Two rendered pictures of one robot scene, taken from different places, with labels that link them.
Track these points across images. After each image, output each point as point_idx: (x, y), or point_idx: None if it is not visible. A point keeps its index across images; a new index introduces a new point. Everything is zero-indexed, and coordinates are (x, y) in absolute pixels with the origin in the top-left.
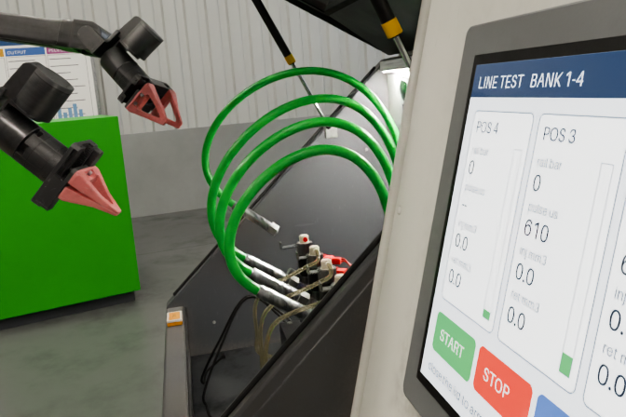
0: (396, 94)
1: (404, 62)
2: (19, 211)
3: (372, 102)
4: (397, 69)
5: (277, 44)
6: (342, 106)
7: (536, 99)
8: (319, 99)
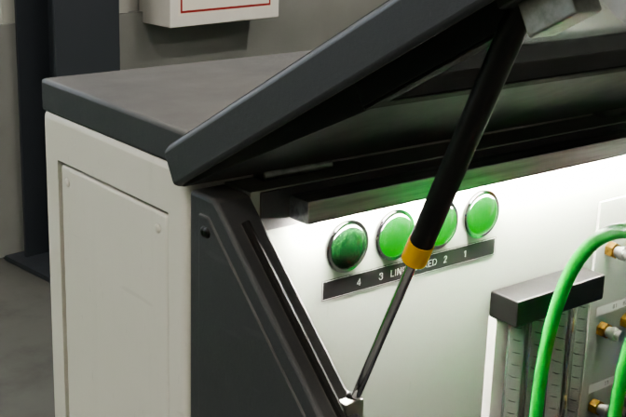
0: (294, 269)
1: (429, 187)
2: None
3: (582, 264)
4: (394, 206)
5: (446, 214)
6: (312, 343)
7: None
8: None
